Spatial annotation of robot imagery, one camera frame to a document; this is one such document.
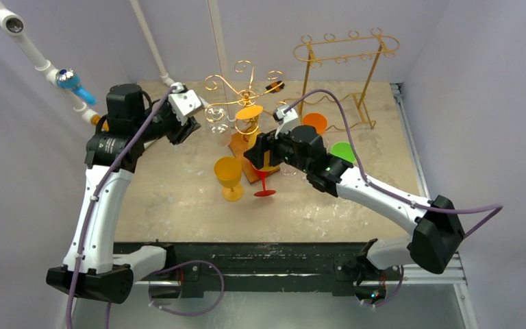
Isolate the red goblet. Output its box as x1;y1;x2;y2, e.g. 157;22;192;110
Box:
253;167;277;197

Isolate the clear wine glass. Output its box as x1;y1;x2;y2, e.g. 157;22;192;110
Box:
280;166;297;177
205;108;231;147

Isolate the yellow goblet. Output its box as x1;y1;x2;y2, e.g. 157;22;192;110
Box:
214;156;244;202
229;106;263;184

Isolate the orange goblet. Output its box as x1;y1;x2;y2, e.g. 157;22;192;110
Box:
302;112;328;136

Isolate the gold scroll wine glass rack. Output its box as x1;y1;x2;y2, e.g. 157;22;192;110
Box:
204;60;285;184

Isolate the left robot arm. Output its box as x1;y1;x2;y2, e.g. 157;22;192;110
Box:
46;83;203;304

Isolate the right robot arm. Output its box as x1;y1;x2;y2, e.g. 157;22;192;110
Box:
244;125;465;279

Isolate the small orange black object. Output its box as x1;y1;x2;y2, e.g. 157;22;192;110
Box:
265;80;285;93

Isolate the green goblet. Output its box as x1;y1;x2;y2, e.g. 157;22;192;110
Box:
330;141;356;163

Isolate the white PVC pipe assembly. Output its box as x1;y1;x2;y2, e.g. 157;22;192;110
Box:
0;0;211;151

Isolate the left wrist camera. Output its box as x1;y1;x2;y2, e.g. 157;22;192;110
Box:
168;82;203;125

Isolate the gold rectangular wire rack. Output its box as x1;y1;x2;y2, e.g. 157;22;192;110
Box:
292;27;400;129

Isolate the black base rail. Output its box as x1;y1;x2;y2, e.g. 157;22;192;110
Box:
113;241;405;301

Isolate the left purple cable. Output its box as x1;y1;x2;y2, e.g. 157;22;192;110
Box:
65;86;177;329

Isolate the purple cable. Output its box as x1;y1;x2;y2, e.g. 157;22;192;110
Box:
286;88;504;239
65;86;177;329

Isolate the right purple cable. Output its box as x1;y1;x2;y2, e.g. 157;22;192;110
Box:
286;88;504;239

